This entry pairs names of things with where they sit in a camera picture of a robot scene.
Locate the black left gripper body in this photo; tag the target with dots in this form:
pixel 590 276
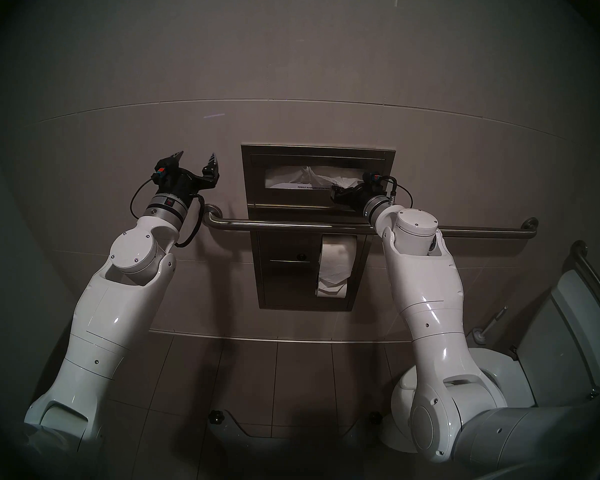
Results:
pixel 185 181

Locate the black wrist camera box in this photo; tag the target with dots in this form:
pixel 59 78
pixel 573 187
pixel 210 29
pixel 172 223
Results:
pixel 162 171
pixel 371 178

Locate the dark robot base platform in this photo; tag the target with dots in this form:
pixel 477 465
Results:
pixel 295 459

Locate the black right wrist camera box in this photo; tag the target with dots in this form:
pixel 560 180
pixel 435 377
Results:
pixel 371 178

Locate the long steel grab bar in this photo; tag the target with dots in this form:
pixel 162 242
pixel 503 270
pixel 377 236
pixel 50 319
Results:
pixel 280 226

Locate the small chrome toilet fitting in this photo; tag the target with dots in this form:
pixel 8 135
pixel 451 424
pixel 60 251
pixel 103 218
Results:
pixel 592 394

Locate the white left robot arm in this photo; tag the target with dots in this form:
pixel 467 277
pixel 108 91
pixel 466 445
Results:
pixel 115 309

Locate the white toilet brush with holder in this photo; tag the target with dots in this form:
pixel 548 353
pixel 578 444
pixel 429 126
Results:
pixel 477 336

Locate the stainless steel recessed dispenser unit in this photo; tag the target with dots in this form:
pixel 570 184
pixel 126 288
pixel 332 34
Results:
pixel 290 284

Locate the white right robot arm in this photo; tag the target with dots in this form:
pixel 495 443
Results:
pixel 430 294

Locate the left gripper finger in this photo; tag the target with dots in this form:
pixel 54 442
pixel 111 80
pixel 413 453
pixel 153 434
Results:
pixel 179 155
pixel 212 171

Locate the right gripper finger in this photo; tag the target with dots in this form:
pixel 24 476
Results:
pixel 340 188
pixel 340 198

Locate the white toilet with tank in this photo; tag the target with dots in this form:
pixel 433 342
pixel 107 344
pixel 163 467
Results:
pixel 570 354

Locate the black star knob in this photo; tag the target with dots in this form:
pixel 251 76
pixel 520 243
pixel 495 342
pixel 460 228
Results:
pixel 375 418
pixel 216 416

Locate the white toilet paper roll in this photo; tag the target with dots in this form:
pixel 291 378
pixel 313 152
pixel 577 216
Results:
pixel 332 269

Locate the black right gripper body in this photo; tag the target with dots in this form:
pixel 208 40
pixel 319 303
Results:
pixel 359 198

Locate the white paper toilet seat cover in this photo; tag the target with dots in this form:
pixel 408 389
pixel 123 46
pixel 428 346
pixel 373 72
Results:
pixel 310 176

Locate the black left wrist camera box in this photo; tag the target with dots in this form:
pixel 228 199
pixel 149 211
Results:
pixel 162 171

